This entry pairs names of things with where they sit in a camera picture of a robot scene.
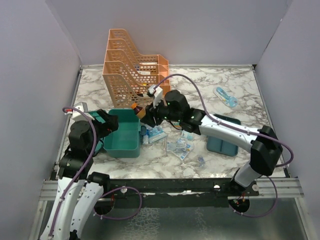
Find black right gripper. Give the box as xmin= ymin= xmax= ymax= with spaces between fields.
xmin=141 ymin=96 xmax=182 ymax=128

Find amber medicine bottle orange cap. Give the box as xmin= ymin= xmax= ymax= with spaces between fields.
xmin=131 ymin=103 xmax=146 ymax=119

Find clear blue gauze packet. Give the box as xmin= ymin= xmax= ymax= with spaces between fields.
xmin=147 ymin=126 xmax=167 ymax=144

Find white blue bandage roll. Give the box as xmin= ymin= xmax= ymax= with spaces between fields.
xmin=140 ymin=125 xmax=149 ymax=145

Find teal plastic medicine box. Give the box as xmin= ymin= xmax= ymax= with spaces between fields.
xmin=94 ymin=108 xmax=142 ymax=158

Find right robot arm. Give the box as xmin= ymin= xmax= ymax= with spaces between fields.
xmin=143 ymin=86 xmax=283 ymax=196

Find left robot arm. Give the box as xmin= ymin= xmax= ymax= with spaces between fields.
xmin=39 ymin=107 xmax=140 ymax=240

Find clear bag of wipes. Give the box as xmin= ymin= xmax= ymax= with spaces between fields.
xmin=166 ymin=138 xmax=194 ymax=161

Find blue white dressing packet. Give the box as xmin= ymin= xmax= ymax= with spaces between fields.
xmin=181 ymin=130 xmax=194 ymax=141

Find peach plastic file organizer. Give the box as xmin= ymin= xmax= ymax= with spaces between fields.
xmin=102 ymin=28 xmax=169 ymax=108

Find small clear blue packet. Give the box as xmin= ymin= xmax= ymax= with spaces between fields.
xmin=196 ymin=155 xmax=205 ymax=167

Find teal divided tray insert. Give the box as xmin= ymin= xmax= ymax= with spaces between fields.
xmin=206 ymin=114 xmax=241 ymax=157

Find blue toothbrush blister pack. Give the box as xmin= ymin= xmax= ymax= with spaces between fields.
xmin=213 ymin=86 xmax=238 ymax=108

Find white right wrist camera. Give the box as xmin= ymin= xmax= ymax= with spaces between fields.
xmin=147 ymin=84 xmax=163 ymax=109

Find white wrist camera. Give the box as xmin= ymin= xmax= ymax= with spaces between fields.
xmin=63 ymin=102 xmax=88 ymax=122
xmin=147 ymin=84 xmax=163 ymax=109

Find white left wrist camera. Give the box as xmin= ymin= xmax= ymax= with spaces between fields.
xmin=63 ymin=102 xmax=88 ymax=122

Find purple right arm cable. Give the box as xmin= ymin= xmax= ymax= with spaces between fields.
xmin=156 ymin=73 xmax=294 ymax=217

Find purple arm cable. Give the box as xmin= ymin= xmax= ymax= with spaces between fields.
xmin=47 ymin=106 xmax=143 ymax=238
xmin=156 ymin=73 xmax=294 ymax=217

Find black metal base rail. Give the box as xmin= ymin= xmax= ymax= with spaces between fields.
xmin=106 ymin=178 xmax=259 ymax=208

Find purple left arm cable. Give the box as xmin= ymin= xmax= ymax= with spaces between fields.
xmin=47 ymin=106 xmax=143 ymax=238

